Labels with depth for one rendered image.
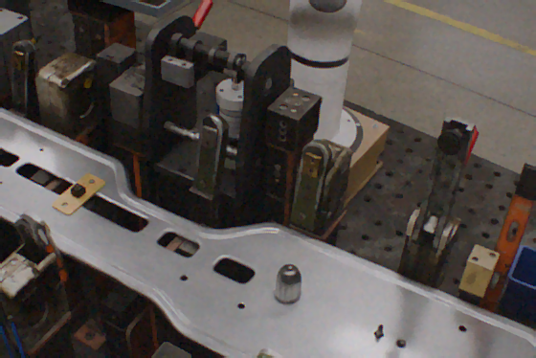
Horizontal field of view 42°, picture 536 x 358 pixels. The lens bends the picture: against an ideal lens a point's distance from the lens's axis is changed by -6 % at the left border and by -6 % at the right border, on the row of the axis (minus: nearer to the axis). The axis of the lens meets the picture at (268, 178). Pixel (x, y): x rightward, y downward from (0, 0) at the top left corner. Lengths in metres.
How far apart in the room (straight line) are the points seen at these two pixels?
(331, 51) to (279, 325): 0.60
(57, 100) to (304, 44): 0.45
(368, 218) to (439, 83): 1.85
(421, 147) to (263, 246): 0.77
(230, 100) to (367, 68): 2.26
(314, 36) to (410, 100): 1.84
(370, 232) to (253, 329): 0.61
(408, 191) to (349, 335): 0.71
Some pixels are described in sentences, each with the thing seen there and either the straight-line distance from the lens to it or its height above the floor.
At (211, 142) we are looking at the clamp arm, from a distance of 1.02.
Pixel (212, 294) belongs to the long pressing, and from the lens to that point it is 0.92.
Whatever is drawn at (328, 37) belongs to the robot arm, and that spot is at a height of 1.06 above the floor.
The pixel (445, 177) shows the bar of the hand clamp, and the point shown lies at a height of 1.14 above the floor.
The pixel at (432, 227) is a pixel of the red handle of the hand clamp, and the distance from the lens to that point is 0.94.
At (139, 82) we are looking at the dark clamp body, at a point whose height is 1.08.
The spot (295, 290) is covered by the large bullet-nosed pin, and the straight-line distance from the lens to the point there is 0.90.
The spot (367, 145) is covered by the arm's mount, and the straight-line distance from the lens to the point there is 1.49.
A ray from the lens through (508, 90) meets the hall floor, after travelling 3.35.
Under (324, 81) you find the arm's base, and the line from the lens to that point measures 1.37.
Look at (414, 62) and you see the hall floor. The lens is 3.39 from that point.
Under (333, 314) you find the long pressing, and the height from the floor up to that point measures 1.00.
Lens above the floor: 1.70
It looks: 40 degrees down
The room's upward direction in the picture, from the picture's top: 3 degrees clockwise
